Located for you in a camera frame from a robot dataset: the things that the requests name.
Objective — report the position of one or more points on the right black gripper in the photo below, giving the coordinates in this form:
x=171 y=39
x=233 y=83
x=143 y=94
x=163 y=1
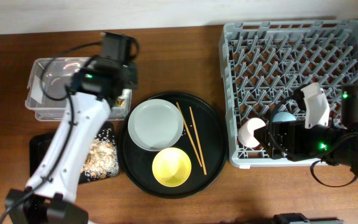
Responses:
x=293 y=129

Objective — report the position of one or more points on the clear plastic bin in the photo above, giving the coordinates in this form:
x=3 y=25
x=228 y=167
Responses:
x=51 y=79

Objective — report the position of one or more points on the pink plastic cup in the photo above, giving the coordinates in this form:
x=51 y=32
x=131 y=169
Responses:
x=246 y=132

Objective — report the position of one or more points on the black device at bottom edge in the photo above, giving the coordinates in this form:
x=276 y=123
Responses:
x=299 y=218

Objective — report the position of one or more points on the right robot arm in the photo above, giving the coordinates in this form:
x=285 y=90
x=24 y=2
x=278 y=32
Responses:
x=314 y=137

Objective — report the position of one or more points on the grey round plate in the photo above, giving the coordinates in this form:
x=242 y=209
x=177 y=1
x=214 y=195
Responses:
x=155 y=124

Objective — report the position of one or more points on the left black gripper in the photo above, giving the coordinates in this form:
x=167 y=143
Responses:
x=135 y=81

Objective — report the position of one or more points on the grey dishwasher rack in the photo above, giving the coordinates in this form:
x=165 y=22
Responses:
x=262 y=63

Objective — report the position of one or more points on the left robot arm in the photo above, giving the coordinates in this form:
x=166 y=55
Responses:
x=50 y=193

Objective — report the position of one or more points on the blue plastic cup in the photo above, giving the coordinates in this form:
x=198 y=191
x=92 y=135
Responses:
x=283 y=117

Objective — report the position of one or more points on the scattered food scraps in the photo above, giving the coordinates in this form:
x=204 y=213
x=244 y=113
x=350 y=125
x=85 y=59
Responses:
x=102 y=160

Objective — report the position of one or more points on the brown gold snack wrapper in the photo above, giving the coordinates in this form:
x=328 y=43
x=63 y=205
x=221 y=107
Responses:
x=120 y=102

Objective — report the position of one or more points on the yellow bowl with food scraps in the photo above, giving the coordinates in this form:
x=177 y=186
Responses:
x=171 y=167

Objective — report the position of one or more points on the wooden chopstick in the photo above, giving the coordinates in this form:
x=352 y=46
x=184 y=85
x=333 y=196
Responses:
x=189 y=135
x=198 y=141

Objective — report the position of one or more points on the black rectangular tray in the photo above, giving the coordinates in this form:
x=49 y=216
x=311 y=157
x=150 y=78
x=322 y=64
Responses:
x=39 y=144

